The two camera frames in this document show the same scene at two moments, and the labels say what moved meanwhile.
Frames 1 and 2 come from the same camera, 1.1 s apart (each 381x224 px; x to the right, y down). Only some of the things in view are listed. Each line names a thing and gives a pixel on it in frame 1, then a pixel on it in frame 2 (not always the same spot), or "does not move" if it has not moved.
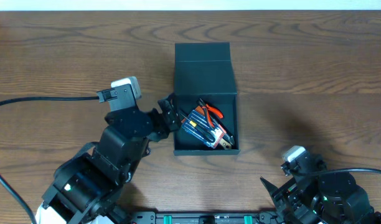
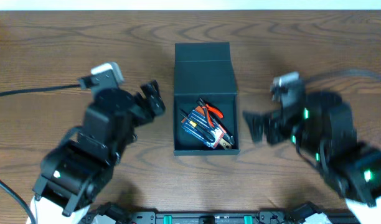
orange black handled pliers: x=208 y=109 does not move
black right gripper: x=292 y=190 -> x=274 y=118
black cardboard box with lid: x=205 y=91 does not move
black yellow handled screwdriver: x=200 y=130 does not move
